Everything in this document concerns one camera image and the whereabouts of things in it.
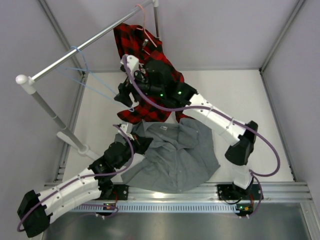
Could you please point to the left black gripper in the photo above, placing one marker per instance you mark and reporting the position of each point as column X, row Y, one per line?
column 141, row 143

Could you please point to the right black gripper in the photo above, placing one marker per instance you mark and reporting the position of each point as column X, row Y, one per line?
column 124, row 90

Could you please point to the grey button shirt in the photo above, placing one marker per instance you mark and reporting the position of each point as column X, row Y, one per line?
column 180, row 157

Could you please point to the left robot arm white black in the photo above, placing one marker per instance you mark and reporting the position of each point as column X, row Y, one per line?
column 38, row 210

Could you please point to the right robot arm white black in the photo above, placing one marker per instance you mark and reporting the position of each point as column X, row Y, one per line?
column 240, row 136

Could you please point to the red black plaid shirt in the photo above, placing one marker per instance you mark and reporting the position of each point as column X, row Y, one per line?
column 140, row 47

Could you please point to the silver clothes rack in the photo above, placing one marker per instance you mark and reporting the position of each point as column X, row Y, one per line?
column 80, row 107

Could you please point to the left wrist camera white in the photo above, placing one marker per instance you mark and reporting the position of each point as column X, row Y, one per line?
column 125, row 129

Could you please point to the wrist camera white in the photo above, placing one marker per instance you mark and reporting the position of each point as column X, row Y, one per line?
column 125, row 129
column 130, row 63

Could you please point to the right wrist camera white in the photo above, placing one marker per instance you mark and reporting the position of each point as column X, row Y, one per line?
column 130, row 63

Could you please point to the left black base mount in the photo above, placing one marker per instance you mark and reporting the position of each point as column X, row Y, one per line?
column 119, row 192

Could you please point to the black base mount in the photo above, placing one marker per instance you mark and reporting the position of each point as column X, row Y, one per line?
column 226, row 192
column 119, row 192

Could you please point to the slotted grey cable duct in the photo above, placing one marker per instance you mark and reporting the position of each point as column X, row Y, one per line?
column 149, row 207

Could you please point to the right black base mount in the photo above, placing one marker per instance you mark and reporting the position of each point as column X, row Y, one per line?
column 226, row 192

